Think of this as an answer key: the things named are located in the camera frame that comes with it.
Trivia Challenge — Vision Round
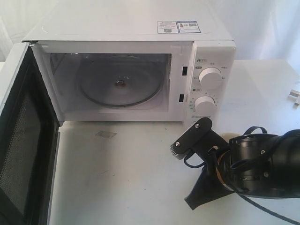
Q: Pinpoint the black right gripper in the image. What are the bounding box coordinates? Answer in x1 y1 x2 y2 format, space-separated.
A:
185 130 232 210

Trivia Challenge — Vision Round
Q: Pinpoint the cream ceramic bowl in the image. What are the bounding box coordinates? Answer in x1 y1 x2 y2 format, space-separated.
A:
220 133 239 142

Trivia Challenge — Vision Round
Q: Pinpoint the white microwave door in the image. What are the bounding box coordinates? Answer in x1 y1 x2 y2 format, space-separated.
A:
0 42 60 225

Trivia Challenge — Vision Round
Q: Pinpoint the white lower microwave knob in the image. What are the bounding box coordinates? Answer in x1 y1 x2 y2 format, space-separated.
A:
194 96 215 113

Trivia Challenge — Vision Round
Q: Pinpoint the white microwave knob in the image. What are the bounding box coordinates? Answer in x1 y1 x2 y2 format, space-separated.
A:
198 67 223 90
194 96 215 113

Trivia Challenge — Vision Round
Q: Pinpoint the white upper microwave knob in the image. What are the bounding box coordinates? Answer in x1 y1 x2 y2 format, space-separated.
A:
198 67 223 90

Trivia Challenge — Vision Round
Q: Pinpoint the white microwave oven body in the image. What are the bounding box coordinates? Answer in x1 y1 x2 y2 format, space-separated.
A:
23 13 236 126

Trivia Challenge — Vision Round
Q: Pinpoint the glass microwave turntable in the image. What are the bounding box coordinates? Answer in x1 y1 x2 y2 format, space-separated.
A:
79 54 164 108

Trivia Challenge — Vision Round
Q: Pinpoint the clear tape patch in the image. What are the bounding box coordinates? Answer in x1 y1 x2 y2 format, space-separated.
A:
96 130 116 139

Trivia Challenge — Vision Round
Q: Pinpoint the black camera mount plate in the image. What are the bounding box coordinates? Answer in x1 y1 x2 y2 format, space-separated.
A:
170 117 212 160

